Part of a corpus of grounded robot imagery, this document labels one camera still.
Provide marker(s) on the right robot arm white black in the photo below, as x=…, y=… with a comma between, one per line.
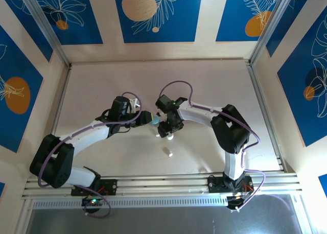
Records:
x=230, y=131

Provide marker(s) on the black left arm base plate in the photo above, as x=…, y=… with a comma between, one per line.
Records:
x=111, y=186

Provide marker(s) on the white earbud charging case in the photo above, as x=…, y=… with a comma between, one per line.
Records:
x=170, y=138

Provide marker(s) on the aluminium mounting rail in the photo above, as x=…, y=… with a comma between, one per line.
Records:
x=166, y=185

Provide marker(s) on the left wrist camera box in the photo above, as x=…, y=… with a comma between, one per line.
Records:
x=135, y=102

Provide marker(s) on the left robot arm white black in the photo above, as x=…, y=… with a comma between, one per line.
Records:
x=84, y=138

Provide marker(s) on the aluminium frame post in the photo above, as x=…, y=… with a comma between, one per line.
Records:
x=44, y=22
x=270, y=24

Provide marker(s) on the blue earbud charging case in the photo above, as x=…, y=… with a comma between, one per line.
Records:
x=155, y=122

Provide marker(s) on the aluminium table side rail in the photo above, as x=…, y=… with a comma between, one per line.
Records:
x=255, y=78
x=57, y=116

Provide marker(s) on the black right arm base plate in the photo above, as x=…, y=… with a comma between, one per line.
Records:
x=214, y=185

